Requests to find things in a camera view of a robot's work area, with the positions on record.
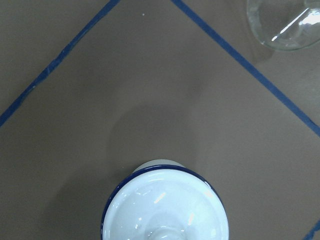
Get clear glass funnel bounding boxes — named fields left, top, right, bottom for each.
left=246, top=0, right=320, bottom=52

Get white enamel mug blue rim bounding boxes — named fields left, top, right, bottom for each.
left=100, top=159, right=230, bottom=240

